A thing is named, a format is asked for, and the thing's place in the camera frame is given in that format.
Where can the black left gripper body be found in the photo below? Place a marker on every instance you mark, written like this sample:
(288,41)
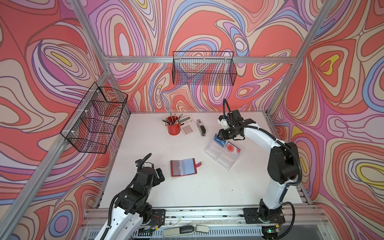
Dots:
(155,181)

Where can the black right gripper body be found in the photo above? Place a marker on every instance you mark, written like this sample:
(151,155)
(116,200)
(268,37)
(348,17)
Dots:
(229,133)

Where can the red leather card holder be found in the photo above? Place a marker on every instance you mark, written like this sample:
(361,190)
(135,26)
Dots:
(187,167)

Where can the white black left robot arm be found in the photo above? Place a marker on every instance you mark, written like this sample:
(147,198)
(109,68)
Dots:
(129,208)

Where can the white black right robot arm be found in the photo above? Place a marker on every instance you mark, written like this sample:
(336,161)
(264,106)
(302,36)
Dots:
(283,167)

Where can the blue credit card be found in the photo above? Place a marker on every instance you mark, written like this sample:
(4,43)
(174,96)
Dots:
(222,143)

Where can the red credit card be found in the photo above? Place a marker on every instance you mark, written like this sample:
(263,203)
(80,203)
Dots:
(232,149)

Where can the clear plastic card tray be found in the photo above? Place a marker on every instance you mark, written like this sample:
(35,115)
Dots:
(220,155)

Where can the black silver stapler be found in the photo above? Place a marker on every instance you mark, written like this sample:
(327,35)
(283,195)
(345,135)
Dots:
(202,128)

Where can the white calculator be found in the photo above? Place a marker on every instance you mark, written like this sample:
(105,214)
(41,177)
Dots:
(188,125)

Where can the red pen cup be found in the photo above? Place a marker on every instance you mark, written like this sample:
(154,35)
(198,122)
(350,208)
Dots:
(174,130)

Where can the pens in cup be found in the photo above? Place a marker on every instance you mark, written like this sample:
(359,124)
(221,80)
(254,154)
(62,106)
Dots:
(172,120)

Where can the black wire basket back wall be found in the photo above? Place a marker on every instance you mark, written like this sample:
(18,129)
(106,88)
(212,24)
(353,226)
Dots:
(208,68)

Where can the black wire basket wall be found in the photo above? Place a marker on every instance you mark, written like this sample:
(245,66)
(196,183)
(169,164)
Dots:
(100,111)
(208,68)

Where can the black wire basket left wall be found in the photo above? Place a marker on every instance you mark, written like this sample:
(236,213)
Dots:
(100,111)

